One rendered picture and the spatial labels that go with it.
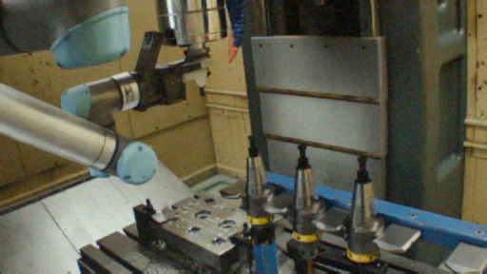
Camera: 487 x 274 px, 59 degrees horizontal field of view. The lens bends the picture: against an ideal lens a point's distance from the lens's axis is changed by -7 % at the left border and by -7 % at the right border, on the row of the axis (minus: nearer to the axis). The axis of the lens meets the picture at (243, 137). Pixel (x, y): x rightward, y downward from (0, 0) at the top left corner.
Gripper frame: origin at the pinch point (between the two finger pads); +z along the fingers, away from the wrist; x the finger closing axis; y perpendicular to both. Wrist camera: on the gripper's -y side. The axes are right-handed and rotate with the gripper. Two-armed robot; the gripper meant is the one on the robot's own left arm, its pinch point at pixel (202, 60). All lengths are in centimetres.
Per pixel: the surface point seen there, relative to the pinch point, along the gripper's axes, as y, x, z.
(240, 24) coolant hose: -8.6, 19.1, -4.5
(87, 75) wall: 12, -101, 17
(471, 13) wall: -2, 36, 81
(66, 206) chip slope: 61, -91, -10
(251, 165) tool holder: 14.0, 31.5, -17.8
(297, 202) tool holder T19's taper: 18.1, 41.9, -18.5
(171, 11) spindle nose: -12.5, 2.8, -8.7
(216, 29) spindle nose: -7.4, 7.9, -1.1
